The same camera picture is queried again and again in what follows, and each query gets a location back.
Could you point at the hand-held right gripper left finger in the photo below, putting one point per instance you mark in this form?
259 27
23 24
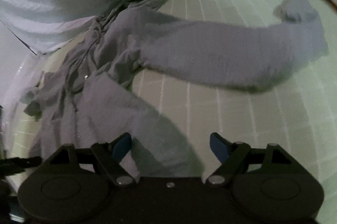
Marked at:
121 147

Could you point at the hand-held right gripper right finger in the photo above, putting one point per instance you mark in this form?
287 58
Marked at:
219 147

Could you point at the grey zip hoodie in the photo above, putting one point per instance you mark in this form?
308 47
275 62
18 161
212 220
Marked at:
197 60

